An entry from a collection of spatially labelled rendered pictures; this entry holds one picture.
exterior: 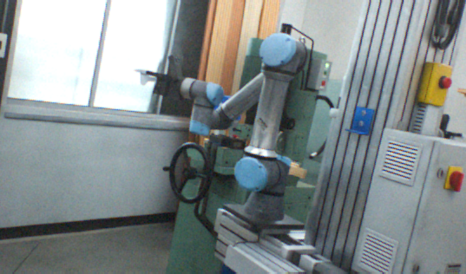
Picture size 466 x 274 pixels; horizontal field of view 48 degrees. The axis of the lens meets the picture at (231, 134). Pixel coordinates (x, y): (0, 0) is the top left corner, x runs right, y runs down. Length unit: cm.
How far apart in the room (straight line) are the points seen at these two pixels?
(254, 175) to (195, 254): 107
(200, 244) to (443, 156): 146
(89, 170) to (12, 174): 56
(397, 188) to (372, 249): 21
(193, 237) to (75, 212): 131
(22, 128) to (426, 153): 250
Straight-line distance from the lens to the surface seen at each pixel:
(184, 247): 280
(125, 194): 406
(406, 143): 165
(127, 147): 395
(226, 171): 246
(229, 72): 440
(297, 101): 273
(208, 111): 190
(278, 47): 174
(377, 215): 171
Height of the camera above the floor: 128
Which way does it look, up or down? 6 degrees down
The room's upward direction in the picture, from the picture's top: 12 degrees clockwise
